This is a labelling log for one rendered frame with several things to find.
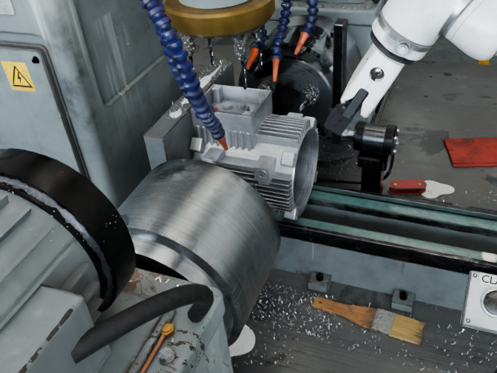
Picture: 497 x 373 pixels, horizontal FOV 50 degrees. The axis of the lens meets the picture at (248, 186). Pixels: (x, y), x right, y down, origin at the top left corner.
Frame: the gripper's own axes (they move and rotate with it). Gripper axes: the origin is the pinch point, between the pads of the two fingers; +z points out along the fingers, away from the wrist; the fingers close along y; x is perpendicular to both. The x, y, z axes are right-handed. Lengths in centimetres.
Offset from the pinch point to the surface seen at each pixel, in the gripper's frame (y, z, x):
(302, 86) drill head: 26.8, 15.2, 7.8
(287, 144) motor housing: 2.2, 11.5, 4.5
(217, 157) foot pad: -2.6, 18.7, 13.9
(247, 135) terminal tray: 0.7, 13.4, 11.3
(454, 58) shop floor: 282, 96, -66
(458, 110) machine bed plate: 72, 23, -33
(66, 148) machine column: -12.2, 27.4, 37.2
